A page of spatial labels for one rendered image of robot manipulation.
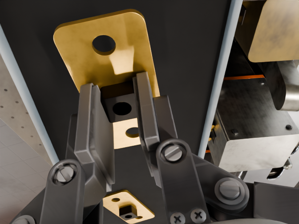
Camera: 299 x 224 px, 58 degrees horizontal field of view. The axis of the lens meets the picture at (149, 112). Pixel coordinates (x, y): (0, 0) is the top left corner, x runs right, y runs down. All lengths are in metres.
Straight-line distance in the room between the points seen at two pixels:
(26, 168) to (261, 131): 2.24
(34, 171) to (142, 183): 2.23
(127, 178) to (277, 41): 0.21
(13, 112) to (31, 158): 1.45
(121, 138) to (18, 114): 0.77
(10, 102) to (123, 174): 0.64
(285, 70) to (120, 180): 0.23
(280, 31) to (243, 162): 0.19
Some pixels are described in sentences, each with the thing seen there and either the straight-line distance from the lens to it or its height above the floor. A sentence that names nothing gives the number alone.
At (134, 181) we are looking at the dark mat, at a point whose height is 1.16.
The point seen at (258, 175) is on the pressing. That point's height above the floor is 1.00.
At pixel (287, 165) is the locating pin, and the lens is 0.66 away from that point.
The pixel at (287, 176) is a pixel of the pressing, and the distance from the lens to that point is 0.76.
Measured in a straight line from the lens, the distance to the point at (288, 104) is 0.34.
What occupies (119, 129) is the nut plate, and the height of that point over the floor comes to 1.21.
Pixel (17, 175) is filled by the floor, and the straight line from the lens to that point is 2.58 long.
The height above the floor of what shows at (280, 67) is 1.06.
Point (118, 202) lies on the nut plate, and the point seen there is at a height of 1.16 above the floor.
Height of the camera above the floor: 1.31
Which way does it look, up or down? 44 degrees down
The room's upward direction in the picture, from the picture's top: 172 degrees clockwise
